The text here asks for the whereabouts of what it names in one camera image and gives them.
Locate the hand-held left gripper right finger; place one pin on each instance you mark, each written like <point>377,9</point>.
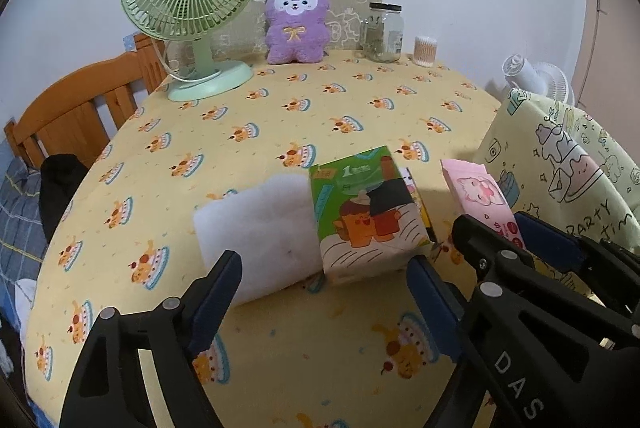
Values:
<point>435,308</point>

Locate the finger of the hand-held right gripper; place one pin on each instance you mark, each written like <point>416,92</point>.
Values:
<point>492,253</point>
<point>550,243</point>

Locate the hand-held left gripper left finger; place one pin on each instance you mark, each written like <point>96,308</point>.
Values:
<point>215,303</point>

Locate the pink packet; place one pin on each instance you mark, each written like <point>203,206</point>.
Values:
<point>480,193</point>

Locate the white foam pad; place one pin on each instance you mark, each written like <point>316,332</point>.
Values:
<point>260,228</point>

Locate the green tissue pack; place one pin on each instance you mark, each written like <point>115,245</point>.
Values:
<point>360,228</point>

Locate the white standing fan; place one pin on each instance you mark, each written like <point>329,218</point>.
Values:
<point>525,76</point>

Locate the black cloth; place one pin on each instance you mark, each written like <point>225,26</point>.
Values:
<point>60,188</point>

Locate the cotton swab container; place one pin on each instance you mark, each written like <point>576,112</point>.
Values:
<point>425,53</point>

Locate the blue plaid bedding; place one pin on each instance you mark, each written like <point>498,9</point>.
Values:
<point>20,218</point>

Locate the beige door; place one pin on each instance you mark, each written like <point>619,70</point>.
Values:
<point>615,33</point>

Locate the glass jar with dark lid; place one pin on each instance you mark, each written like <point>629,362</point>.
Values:
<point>382,38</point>

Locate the purple plush toy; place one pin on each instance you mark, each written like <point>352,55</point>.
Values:
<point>295,38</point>

